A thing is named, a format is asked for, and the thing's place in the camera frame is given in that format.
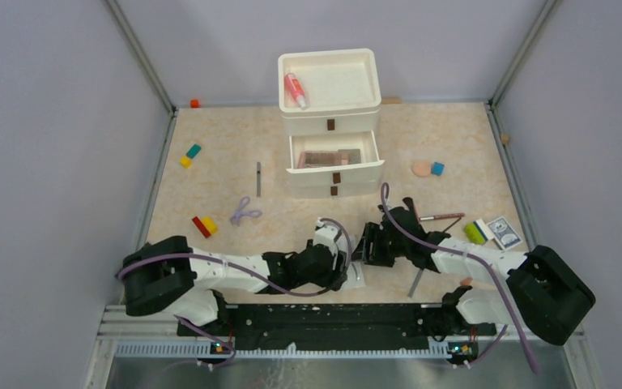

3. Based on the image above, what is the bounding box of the teal toy block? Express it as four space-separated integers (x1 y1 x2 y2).
185 143 202 160

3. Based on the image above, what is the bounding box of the eyebrow stencil sheet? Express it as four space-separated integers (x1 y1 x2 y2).
341 261 366 291

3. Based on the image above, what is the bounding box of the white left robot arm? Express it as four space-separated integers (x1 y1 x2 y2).
117 236 351 335

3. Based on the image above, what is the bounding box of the red yellow toy block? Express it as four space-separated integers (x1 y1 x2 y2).
192 216 219 238

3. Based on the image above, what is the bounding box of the wooden block behind table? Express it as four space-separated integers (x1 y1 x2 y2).
382 97 403 105

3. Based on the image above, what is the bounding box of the blue toy cube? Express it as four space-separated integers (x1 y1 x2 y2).
431 162 445 177

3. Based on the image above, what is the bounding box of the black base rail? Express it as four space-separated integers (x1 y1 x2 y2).
203 303 497 351

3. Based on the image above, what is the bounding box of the round peach makeup puff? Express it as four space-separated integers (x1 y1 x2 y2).
411 160 432 177

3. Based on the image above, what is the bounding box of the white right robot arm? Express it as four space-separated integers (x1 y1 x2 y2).
355 207 596 345

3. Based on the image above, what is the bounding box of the black makeup brush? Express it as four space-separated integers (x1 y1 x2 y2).
403 197 419 221

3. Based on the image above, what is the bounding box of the thin black eyeliner brush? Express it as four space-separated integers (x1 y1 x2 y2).
442 216 463 233

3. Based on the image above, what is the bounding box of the white drawer organizer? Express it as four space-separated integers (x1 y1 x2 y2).
278 49 385 199

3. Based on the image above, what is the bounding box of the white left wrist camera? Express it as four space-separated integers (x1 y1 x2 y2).
313 218 347 258

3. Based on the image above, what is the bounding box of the blue playing card box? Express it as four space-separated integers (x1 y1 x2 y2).
486 216 523 250

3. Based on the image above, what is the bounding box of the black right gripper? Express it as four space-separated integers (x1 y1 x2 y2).
351 222 410 268

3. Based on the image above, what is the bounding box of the pink spray bottle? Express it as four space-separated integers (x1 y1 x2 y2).
283 73 309 110

